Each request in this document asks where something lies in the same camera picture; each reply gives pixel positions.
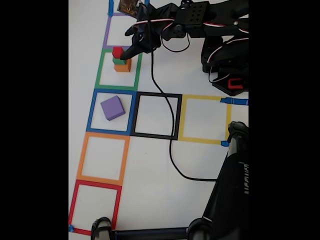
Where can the small red cube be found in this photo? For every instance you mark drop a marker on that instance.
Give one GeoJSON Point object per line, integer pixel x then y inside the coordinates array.
{"type": "Point", "coordinates": [117, 52]}

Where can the green cube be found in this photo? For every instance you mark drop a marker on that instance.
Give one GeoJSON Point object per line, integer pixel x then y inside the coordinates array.
{"type": "Point", "coordinates": [117, 61]}

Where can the orange cube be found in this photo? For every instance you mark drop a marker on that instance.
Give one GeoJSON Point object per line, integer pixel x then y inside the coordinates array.
{"type": "Point", "coordinates": [122, 68]}

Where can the purple square block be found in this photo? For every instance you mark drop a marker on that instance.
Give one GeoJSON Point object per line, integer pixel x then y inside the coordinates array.
{"type": "Point", "coordinates": [112, 108]}

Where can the twisted blue tape strip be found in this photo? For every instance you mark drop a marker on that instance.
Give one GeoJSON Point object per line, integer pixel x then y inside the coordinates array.
{"type": "Point", "coordinates": [111, 7]}

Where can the long blue tape strip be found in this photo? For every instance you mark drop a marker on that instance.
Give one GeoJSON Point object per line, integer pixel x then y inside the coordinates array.
{"type": "Point", "coordinates": [237, 101]}

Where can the small blue tape piece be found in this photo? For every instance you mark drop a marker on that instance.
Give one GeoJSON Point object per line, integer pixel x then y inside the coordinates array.
{"type": "Point", "coordinates": [224, 143]}
{"type": "Point", "coordinates": [71, 228]}

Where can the black tripod stand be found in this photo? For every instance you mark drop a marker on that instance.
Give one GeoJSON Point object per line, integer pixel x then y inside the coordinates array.
{"type": "Point", "coordinates": [225, 200]}

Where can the red square frame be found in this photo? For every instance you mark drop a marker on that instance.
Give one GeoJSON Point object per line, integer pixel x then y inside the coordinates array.
{"type": "Point", "coordinates": [72, 207]}

